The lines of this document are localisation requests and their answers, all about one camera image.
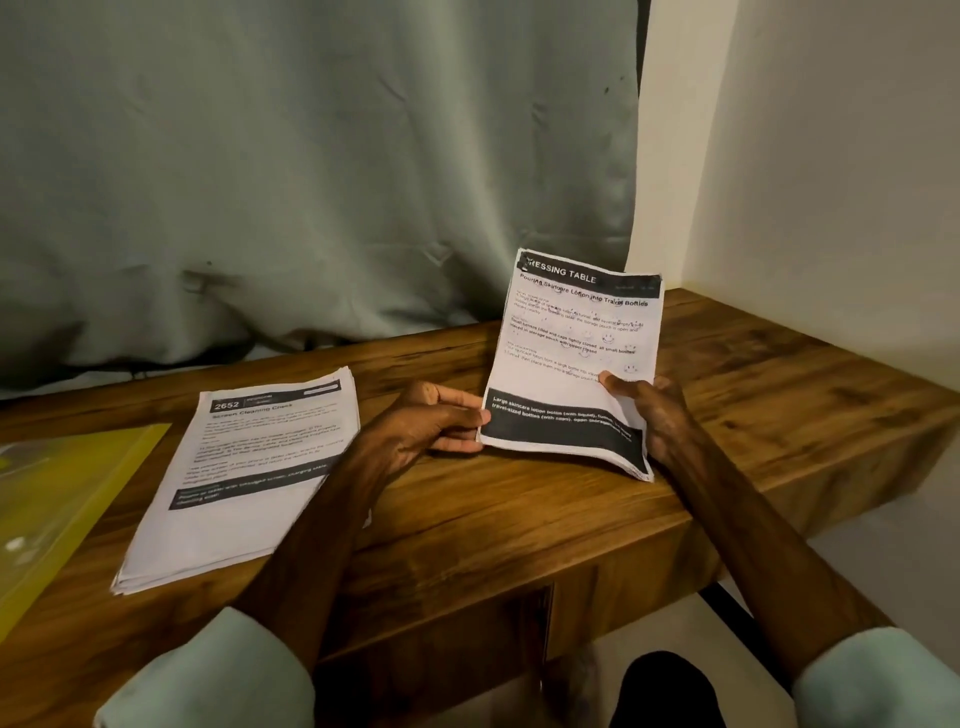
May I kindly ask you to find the person's right hand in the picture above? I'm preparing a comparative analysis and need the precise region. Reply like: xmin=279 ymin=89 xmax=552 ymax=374
xmin=598 ymin=370 xmax=699 ymax=474

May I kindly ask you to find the person's left hand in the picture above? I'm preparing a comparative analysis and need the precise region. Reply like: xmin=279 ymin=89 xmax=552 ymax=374
xmin=342 ymin=381 xmax=492 ymax=489

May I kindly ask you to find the yellow patterned folder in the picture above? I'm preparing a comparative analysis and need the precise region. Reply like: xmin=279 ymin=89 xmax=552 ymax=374
xmin=0 ymin=421 xmax=173 ymax=644

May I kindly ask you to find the person's left forearm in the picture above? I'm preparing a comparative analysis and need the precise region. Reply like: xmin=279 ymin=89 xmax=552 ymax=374
xmin=93 ymin=465 xmax=392 ymax=728

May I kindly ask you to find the person's right forearm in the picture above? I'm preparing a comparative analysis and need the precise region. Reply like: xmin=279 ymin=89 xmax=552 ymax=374
xmin=660 ymin=442 xmax=960 ymax=728

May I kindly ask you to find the black bar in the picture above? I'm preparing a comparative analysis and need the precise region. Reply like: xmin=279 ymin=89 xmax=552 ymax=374
xmin=697 ymin=580 xmax=797 ymax=684

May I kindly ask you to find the pale green curtain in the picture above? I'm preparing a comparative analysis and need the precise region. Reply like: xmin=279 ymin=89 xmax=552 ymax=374
xmin=0 ymin=0 xmax=654 ymax=395

